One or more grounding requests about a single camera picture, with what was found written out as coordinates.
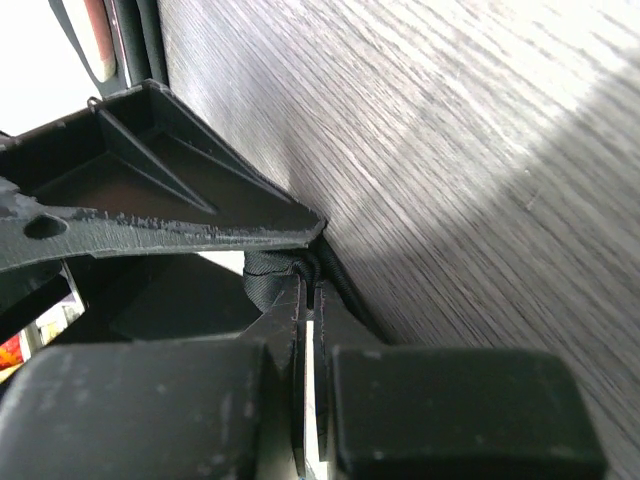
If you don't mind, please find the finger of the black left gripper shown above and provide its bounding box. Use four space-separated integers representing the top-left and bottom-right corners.
0 78 328 321

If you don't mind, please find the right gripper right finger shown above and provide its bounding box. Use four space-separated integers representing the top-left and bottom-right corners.
314 282 607 479

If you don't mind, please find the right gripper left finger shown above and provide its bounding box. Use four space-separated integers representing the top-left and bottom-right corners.
1 277 306 479

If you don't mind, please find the black tie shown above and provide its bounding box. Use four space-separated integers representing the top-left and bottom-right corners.
241 234 391 346

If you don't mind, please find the black placemat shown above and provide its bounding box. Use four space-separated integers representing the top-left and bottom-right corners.
114 0 169 85

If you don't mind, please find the pink cream plate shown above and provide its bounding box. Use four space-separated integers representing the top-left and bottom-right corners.
62 0 117 83

